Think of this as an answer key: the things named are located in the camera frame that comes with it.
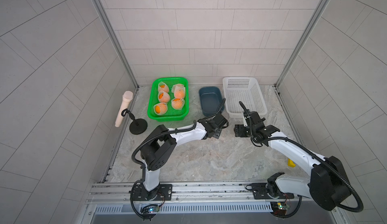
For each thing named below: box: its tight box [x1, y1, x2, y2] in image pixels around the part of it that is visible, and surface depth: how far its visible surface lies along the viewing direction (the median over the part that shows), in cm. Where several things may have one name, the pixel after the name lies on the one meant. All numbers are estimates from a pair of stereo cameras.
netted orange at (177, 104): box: [171, 97, 185, 110], surface depth 101 cm
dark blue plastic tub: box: [198, 86, 225, 117], surface depth 111 cm
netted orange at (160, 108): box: [153, 102, 168, 116], surface depth 98 cm
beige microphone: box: [114, 90, 134, 128], surface depth 77 cm
